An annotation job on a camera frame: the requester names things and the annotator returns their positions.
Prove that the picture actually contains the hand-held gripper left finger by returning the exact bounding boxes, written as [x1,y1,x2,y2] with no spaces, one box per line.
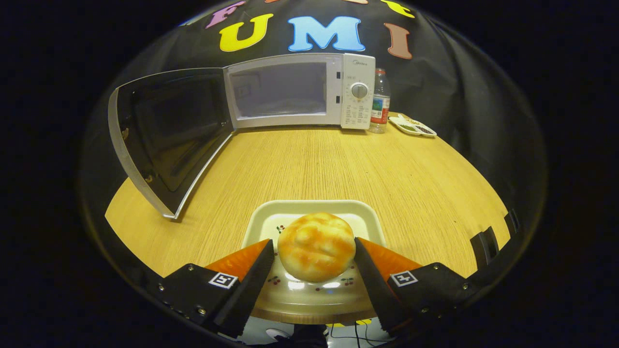
[145,238,275,338]

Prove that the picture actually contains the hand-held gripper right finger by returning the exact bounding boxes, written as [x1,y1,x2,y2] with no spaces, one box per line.
[354,237,484,336]

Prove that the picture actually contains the round golden bread bun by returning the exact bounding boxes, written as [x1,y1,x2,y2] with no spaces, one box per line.
[277,212,356,283]

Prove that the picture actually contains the white microwave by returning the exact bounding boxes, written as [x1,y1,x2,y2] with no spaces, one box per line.
[108,53,376,220]

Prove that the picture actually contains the cream cherry print plate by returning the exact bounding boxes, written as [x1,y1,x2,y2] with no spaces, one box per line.
[242,200,387,325]

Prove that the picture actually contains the black table clamp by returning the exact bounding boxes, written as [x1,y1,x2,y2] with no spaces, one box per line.
[472,226,501,269]
[504,209,520,237]

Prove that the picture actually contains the white divided bean dish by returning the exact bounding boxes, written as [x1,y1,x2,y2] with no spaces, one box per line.
[388,114,437,138]

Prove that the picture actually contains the clear plastic water bottle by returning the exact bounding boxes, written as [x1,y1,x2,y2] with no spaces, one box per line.
[369,68,391,134]

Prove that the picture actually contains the black backdrop cloth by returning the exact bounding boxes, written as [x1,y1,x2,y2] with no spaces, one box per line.
[80,0,547,290]

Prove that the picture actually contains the black cable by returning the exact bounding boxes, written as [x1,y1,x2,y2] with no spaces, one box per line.
[330,323,387,344]

